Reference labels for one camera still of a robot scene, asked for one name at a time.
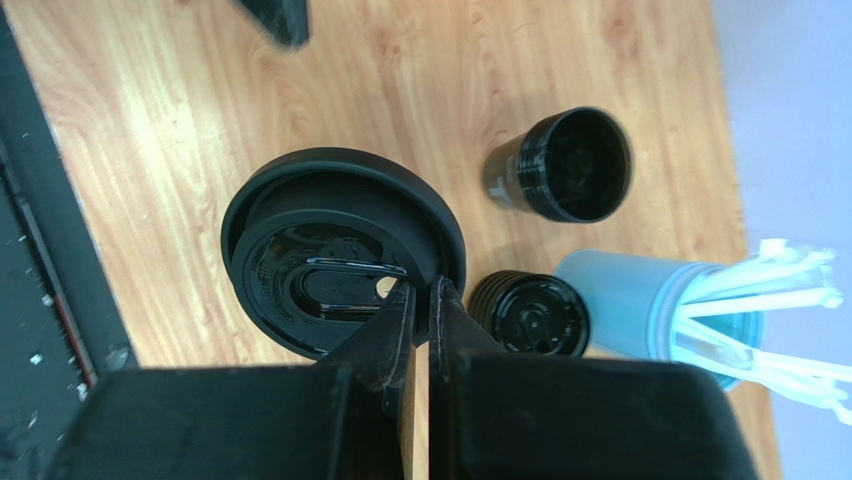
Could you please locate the black lid stack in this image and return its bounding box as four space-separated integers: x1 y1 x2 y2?
468 270 592 357

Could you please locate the single black cup lid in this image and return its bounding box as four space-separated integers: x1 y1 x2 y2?
220 147 467 360

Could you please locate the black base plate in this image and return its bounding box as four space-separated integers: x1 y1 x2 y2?
1 18 138 479

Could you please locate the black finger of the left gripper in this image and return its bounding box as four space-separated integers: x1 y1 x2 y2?
237 0 311 48

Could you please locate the light blue straw holder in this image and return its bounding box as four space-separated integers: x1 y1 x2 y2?
552 248 767 393

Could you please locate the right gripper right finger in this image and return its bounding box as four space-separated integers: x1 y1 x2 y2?
429 277 757 479

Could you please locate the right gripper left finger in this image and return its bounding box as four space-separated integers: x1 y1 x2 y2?
47 281 416 479

